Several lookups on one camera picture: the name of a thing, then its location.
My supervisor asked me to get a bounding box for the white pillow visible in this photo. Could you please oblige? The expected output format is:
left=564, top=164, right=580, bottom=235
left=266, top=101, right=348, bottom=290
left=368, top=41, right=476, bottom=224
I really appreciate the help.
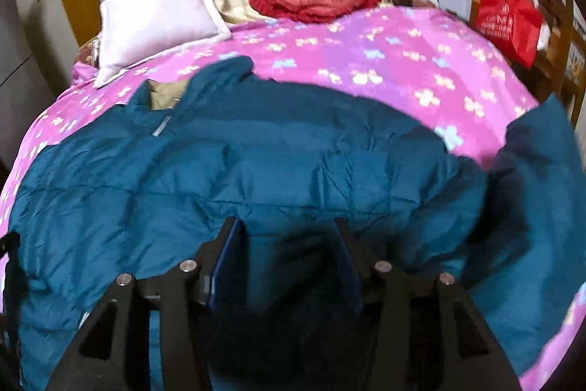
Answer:
left=94, top=0, right=232, bottom=88

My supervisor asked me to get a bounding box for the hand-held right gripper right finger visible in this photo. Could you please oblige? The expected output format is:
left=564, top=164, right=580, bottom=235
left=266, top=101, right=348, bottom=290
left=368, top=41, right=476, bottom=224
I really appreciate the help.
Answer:
left=333, top=217, right=523, bottom=391

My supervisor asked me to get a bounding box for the red plastic bag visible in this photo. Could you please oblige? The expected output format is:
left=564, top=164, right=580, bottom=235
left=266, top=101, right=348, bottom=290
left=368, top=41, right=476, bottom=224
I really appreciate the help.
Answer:
left=474, top=0, right=545, bottom=69

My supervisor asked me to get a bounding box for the pink floral bedsheet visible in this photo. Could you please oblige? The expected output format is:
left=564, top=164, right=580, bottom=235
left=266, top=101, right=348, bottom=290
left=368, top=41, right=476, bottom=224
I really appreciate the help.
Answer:
left=0, top=5, right=586, bottom=391

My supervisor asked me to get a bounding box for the grey refrigerator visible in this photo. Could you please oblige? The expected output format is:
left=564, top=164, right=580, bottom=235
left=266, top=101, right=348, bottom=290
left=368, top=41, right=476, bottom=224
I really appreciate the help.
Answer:
left=0, top=0, right=83, bottom=172

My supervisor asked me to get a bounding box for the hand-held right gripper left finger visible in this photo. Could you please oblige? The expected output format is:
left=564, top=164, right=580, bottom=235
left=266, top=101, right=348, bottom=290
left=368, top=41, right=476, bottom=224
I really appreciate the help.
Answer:
left=46, top=216, right=251, bottom=391

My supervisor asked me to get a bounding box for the wooden shelf rack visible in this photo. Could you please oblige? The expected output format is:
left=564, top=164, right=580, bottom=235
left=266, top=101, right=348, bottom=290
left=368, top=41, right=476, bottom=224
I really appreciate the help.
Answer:
left=517, top=0, right=586, bottom=117

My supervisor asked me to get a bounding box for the teal puffer jacket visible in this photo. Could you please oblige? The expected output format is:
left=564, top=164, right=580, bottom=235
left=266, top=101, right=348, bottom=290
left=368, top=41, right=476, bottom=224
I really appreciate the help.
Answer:
left=7, top=56, right=586, bottom=391

